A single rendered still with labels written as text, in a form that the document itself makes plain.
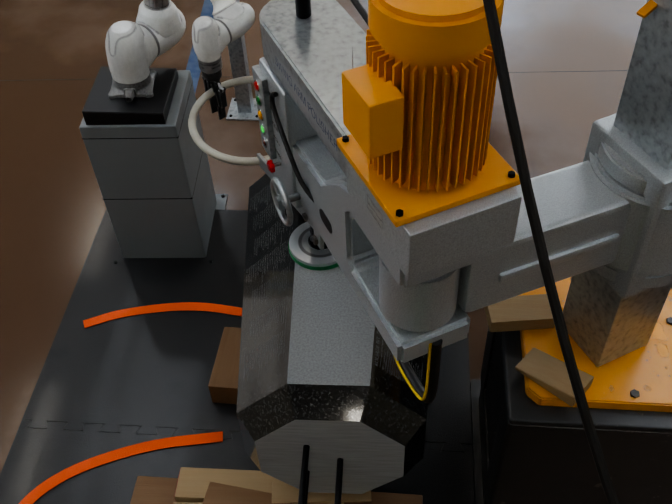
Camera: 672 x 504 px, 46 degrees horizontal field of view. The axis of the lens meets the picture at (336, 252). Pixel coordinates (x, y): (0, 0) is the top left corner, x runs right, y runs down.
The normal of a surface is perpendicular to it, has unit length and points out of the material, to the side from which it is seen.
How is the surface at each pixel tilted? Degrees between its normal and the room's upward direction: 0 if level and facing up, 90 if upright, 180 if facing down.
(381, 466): 90
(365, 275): 0
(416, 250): 90
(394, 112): 90
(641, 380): 0
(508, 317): 0
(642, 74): 90
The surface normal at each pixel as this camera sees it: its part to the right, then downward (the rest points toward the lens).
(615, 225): 0.37, 0.67
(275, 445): -0.06, 0.73
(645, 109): -0.91, 0.33
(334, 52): -0.04, -0.68
